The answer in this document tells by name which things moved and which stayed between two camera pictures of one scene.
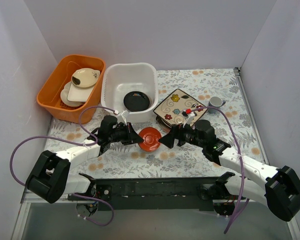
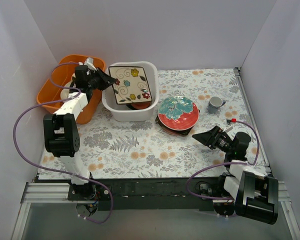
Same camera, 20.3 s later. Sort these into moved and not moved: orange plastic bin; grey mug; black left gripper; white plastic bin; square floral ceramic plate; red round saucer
Moved: black left gripper; red round saucer; square floral ceramic plate
Not moved: orange plastic bin; white plastic bin; grey mug
